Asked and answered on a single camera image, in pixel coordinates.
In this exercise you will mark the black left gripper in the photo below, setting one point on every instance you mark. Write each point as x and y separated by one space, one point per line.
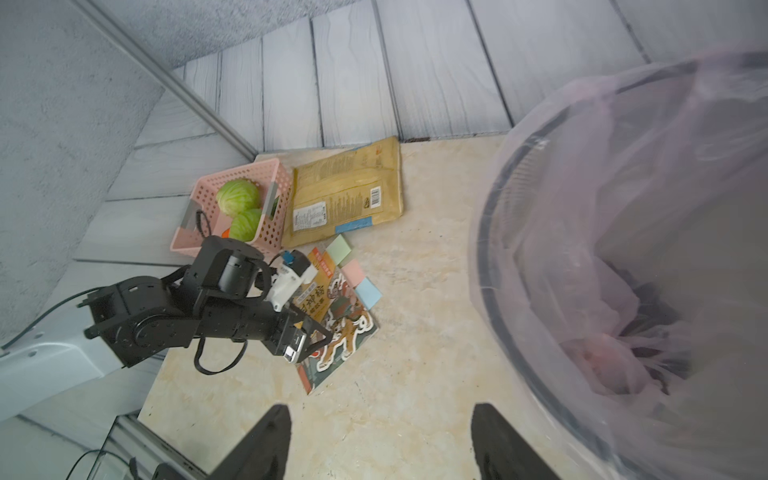
293 340

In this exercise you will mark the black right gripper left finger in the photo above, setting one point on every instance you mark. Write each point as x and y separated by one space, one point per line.
263 452

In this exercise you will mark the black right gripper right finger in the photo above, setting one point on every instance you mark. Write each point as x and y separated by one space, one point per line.
500 452

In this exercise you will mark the illustrated children's story book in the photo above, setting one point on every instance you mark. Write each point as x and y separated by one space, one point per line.
332 301

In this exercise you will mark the green sticky note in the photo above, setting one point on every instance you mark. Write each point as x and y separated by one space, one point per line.
338 249

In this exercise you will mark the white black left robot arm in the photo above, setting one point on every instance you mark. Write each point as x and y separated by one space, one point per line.
230 291

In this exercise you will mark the blue sticky note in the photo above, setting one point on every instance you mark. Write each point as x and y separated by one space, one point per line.
368 293

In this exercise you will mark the pink sticky note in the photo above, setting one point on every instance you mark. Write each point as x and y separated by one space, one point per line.
354 273

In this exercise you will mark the small green cabbage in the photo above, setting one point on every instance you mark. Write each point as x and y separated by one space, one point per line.
245 225

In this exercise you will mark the large green cabbage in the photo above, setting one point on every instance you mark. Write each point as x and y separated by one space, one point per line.
237 196

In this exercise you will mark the pink perforated plastic basket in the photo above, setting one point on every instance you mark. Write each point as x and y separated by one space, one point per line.
202 216

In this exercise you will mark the black mesh trash bin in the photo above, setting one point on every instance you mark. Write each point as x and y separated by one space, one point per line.
510 312

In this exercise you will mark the pink plastic bin liner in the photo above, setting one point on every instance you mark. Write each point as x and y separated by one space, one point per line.
630 240

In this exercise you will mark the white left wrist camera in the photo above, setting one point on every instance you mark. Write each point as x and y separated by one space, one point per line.
295 270

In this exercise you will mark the aluminium frame post left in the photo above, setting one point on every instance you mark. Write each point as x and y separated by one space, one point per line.
117 33

